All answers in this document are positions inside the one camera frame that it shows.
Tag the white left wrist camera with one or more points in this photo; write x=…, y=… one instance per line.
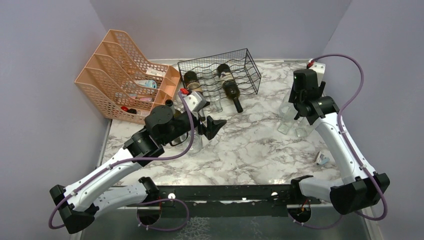
x=194, y=100

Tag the dark green wine bottle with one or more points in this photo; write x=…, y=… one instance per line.
x=229, y=85

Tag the black wire wine rack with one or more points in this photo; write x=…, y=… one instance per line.
x=209, y=75

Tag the small blue white object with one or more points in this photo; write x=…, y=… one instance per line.
x=321, y=159

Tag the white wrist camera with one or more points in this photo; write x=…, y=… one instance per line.
x=194, y=100
x=319, y=68

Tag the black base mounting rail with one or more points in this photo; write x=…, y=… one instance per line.
x=215, y=201

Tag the pink tube item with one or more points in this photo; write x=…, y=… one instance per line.
x=141, y=97

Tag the peach plastic file organizer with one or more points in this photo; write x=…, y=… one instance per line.
x=118, y=68

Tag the green labelled wine bottle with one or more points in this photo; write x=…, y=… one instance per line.
x=191, y=82

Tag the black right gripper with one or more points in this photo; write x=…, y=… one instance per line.
x=321, y=87

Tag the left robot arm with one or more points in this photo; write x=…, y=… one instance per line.
x=77, y=205

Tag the clear tall glass bottle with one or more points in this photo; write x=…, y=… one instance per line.
x=214, y=95

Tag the red and black small items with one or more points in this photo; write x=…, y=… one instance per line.
x=129, y=110

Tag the clear round glass bottle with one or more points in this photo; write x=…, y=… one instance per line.
x=197, y=145

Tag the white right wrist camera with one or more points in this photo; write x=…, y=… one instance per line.
x=319, y=68

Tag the green bottle silver foil neck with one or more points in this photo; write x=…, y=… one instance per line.
x=171, y=105

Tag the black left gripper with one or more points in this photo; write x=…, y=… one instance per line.
x=212, y=128

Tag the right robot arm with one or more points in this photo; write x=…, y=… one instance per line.
x=360, y=185

